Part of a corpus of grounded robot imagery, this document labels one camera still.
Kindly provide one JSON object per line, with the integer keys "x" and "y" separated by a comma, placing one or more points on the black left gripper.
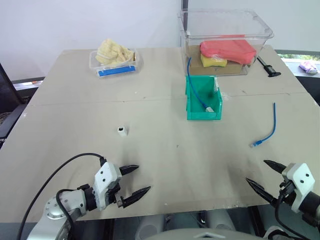
{"x": 112, "y": 197}

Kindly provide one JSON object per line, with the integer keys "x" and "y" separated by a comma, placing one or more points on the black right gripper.
{"x": 287, "y": 193}

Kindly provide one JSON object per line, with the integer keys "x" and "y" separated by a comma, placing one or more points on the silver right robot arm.
{"x": 311, "y": 205}

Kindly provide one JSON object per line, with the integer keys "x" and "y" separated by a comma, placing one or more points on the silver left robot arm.
{"x": 53, "y": 208}

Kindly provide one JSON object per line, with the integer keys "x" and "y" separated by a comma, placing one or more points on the small white connector block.
{"x": 122, "y": 131}

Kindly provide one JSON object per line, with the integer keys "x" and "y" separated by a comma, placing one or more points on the grey rounded shape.
{"x": 221, "y": 221}
{"x": 150, "y": 223}

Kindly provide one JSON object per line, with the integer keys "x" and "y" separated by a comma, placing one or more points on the green plastic bin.
{"x": 203, "y": 113}

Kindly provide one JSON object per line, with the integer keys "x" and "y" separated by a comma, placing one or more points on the black caliper tool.
{"x": 268, "y": 68}

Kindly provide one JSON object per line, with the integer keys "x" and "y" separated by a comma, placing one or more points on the blue flat strip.
{"x": 116, "y": 71}

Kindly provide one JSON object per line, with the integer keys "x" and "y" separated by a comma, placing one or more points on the pink and white packet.
{"x": 308, "y": 67}

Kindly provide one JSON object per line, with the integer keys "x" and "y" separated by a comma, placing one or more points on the small clear plastic container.
{"x": 140, "y": 63}

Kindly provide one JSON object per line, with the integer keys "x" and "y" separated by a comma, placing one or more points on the yellow sponge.
{"x": 212, "y": 62}

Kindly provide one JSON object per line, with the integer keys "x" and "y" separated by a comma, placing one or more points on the yellow crumpled cloth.
{"x": 112, "y": 51}

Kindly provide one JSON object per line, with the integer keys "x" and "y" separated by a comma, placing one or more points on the red sponge cloth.
{"x": 228, "y": 51}

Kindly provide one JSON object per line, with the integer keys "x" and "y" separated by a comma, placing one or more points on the large clear plastic box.
{"x": 225, "y": 27}

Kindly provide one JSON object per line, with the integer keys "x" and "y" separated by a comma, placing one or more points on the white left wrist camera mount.
{"x": 106, "y": 178}

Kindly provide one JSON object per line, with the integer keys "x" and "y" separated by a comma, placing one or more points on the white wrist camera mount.
{"x": 301, "y": 181}
{"x": 106, "y": 178}

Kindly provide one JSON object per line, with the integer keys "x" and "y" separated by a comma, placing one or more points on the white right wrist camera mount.
{"x": 301, "y": 181}

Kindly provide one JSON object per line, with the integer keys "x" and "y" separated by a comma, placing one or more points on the silver metal rail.
{"x": 27, "y": 84}

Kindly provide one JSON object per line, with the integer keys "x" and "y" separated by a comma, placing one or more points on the black vertical post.
{"x": 184, "y": 15}

